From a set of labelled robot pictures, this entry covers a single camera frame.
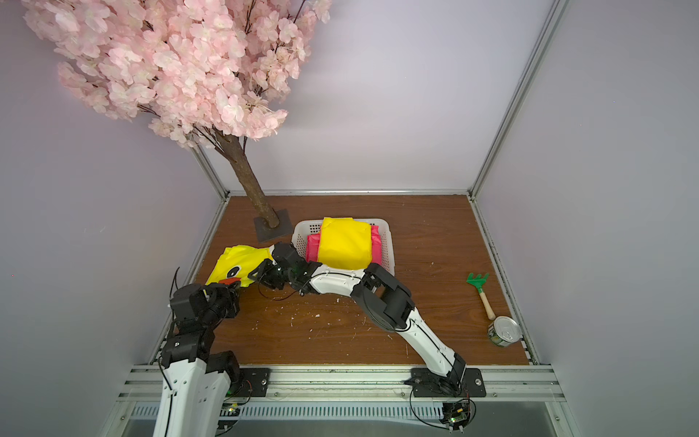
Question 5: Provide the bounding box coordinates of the yellow duck face raincoat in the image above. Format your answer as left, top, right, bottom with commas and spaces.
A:
206, 245, 272, 288

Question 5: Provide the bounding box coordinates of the pink raincoat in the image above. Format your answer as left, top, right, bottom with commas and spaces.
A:
305, 225, 383, 264

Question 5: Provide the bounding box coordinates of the plain yellow raincoat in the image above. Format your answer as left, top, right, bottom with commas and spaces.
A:
318, 218, 373, 271

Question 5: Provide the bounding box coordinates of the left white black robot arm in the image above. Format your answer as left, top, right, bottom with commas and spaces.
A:
153, 280, 240, 436

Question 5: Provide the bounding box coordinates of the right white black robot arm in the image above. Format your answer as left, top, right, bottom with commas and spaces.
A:
248, 243, 467, 396

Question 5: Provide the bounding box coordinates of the white plastic perforated basket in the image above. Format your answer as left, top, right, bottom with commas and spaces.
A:
291, 218, 395, 274

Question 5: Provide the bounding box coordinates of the dark square tree base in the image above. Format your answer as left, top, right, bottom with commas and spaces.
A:
253, 208, 294, 244

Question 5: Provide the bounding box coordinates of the left small circuit board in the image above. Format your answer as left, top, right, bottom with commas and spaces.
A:
215, 403, 241, 436

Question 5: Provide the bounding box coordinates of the small circuit board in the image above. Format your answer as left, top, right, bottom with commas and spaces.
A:
441, 400, 476, 433
215, 403, 241, 436

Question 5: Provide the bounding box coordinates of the green toy rake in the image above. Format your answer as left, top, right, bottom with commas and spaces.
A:
466, 273, 496, 320

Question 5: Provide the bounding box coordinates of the pink cherry blossom tree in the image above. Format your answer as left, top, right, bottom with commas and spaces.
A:
24, 0, 331, 229

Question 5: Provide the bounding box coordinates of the right small circuit board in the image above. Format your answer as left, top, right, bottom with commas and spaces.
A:
441, 400, 476, 433

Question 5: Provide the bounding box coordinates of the white round tape roll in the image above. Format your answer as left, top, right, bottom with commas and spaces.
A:
487, 316, 524, 347

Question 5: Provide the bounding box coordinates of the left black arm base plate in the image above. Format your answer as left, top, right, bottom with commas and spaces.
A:
228, 367, 271, 398

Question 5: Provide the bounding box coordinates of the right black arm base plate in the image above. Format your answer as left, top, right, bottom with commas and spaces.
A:
403, 368, 487, 398

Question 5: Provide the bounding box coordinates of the aluminium front rail frame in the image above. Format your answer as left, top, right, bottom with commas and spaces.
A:
101, 365, 580, 436

